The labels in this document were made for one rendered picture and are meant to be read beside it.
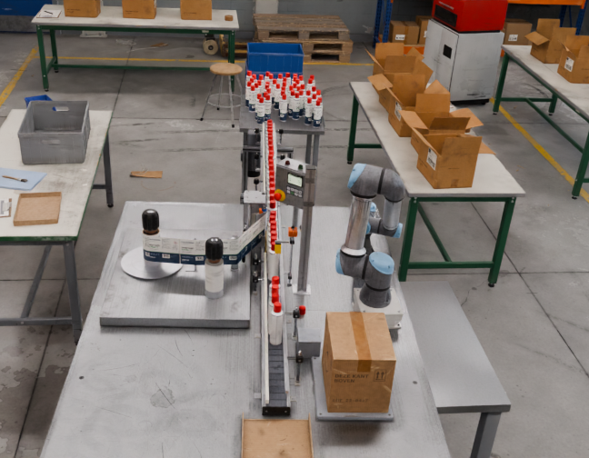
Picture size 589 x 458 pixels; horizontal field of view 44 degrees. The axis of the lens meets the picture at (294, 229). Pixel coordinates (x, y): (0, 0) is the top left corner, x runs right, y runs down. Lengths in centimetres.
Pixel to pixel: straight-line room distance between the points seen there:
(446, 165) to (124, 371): 260
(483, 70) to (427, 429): 628
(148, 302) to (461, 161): 235
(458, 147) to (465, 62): 390
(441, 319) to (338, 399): 86
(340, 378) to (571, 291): 308
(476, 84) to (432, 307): 545
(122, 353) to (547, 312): 311
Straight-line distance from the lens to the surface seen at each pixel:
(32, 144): 497
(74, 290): 441
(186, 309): 339
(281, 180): 337
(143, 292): 352
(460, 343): 344
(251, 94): 556
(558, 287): 563
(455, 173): 490
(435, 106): 552
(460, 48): 854
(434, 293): 373
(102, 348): 329
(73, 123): 552
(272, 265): 354
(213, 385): 307
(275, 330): 314
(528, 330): 510
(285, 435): 287
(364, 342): 287
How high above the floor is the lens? 289
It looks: 30 degrees down
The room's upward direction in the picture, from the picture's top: 4 degrees clockwise
